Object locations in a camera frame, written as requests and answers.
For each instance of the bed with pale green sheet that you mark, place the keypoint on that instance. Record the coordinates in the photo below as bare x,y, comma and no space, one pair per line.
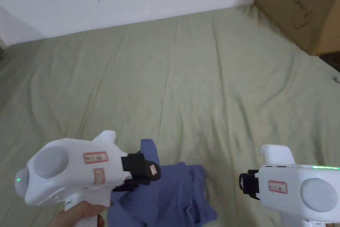
170,83

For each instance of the blue garment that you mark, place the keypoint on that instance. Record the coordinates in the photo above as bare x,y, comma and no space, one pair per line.
164,197

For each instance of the person's left hand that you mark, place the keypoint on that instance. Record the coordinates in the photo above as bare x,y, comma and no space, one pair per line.
87,209

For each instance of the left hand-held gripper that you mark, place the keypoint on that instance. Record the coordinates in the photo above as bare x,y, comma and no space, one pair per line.
74,168

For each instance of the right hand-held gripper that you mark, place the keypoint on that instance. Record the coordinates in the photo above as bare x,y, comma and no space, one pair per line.
300,187

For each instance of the brown cardboard carton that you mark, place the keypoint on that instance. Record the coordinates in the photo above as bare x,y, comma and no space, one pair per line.
300,6

